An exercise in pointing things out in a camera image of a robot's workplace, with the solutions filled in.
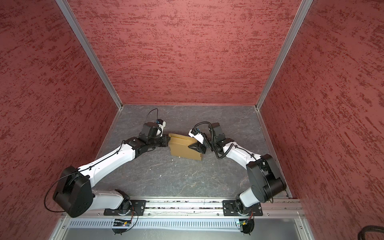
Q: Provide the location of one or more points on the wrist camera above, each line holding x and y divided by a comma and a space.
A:
215, 133
152, 130

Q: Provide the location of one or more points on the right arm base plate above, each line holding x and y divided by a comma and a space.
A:
236, 208

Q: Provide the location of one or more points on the aluminium corner post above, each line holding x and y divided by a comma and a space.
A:
291, 35
79, 33

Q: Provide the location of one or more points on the left small circuit board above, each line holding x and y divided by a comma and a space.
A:
121, 223

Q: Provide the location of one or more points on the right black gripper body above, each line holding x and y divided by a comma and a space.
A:
209, 143

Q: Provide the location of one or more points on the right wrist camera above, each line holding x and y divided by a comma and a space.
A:
215, 133

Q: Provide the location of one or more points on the left aluminium corner post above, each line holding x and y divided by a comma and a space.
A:
79, 33

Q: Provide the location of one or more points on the right aluminium corner post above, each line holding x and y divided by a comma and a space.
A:
291, 35

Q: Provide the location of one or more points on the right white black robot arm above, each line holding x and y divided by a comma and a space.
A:
265, 177

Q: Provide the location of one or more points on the brown cardboard box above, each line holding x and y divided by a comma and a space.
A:
179, 146

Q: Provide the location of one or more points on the small circuit board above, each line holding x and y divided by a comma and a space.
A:
244, 223
121, 223

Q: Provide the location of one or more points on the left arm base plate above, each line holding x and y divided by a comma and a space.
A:
128, 208

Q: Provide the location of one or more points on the right small circuit board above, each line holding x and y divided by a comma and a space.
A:
244, 223

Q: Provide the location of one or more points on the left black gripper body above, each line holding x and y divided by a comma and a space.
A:
159, 141

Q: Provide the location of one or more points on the aluminium front rail frame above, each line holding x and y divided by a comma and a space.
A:
189, 214

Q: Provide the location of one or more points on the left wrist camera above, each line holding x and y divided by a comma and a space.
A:
152, 130

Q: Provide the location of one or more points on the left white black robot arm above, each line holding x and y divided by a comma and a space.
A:
74, 189

